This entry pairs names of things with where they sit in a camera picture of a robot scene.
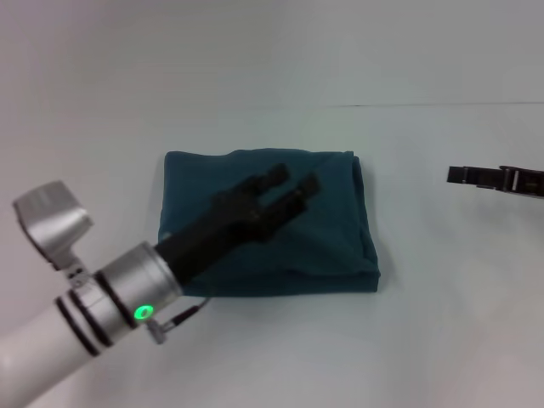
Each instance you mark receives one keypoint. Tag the teal blue t-shirt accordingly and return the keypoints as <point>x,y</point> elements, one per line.
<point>297,221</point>

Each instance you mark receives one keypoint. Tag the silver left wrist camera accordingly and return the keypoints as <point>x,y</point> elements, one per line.
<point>53,221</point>

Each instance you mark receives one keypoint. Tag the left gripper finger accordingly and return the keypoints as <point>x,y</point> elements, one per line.
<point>270,176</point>
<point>293,200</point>

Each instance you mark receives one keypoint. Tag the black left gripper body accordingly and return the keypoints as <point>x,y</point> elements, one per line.
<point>217,234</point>

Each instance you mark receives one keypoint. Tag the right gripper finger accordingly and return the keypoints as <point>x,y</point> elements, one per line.
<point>474,176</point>

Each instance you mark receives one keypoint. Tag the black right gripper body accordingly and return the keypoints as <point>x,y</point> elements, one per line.
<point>523,180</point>

